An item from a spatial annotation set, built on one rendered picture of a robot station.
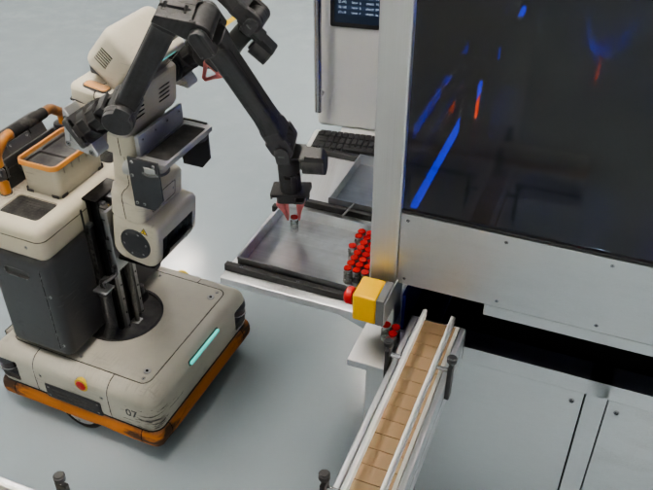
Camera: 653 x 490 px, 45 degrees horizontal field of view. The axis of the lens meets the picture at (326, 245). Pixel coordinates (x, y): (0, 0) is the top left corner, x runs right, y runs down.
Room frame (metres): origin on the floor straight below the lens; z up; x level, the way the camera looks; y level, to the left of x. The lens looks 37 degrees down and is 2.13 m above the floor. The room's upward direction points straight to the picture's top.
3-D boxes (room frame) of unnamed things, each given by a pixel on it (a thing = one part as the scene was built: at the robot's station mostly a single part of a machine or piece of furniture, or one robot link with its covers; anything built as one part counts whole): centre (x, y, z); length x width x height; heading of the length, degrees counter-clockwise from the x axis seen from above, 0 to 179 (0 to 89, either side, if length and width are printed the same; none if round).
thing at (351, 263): (1.58, -0.08, 0.91); 0.18 x 0.02 x 0.05; 157
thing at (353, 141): (2.30, -0.15, 0.82); 0.40 x 0.14 x 0.02; 75
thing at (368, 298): (1.31, -0.10, 1.00); 0.08 x 0.07 x 0.07; 68
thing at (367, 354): (1.28, -0.13, 0.87); 0.14 x 0.13 x 0.02; 68
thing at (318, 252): (1.62, 0.02, 0.90); 0.34 x 0.26 x 0.04; 67
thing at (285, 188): (1.73, 0.09, 1.04); 0.10 x 0.07 x 0.07; 83
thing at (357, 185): (1.90, -0.21, 0.90); 0.34 x 0.26 x 0.04; 68
